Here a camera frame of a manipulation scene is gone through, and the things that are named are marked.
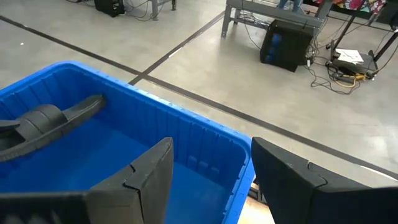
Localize black box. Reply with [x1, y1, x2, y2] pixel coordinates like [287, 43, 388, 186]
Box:
[93, 0, 126, 18]

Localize grey table leg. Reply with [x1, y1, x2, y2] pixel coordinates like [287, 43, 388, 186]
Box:
[150, 0, 177, 20]

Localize black rubber slide sandal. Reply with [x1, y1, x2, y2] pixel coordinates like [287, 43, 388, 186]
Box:
[0, 94, 107, 163]

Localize yellow floor cable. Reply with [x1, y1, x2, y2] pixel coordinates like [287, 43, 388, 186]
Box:
[337, 73, 366, 88]

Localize grey flat box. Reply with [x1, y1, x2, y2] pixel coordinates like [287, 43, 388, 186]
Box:
[331, 52, 377, 75]

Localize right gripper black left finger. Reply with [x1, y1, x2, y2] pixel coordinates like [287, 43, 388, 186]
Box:
[86, 136, 175, 224]

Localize tangled black floor cables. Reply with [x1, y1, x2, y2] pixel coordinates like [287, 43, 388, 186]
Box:
[303, 37, 363, 96]

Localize black computer case blue lights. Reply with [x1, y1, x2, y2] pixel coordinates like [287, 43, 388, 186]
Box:
[259, 19, 315, 73]

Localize colourful patterned cloth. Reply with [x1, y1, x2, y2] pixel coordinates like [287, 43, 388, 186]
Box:
[312, 0, 389, 16]

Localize person's legs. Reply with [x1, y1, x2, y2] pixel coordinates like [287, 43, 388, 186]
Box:
[277, 0, 304, 12]

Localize grey metal bench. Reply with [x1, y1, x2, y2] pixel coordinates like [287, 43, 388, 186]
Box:
[220, 0, 331, 39]

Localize black stand legs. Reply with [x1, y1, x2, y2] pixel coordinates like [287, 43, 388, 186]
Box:
[328, 14, 398, 63]

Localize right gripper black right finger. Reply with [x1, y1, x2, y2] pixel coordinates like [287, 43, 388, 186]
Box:
[250, 136, 374, 224]

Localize blue plastic bin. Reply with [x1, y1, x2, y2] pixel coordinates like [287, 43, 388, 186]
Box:
[0, 60, 256, 224]

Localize white printed paper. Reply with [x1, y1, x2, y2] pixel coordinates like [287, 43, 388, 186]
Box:
[335, 48, 364, 65]

